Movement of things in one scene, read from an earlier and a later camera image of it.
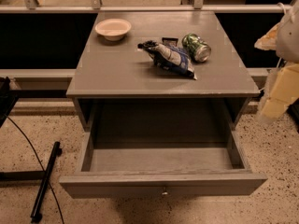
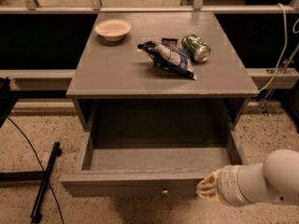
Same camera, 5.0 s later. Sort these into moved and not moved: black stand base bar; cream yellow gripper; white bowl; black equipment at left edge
Moved: cream yellow gripper
Not moved: black stand base bar; black equipment at left edge; white bowl
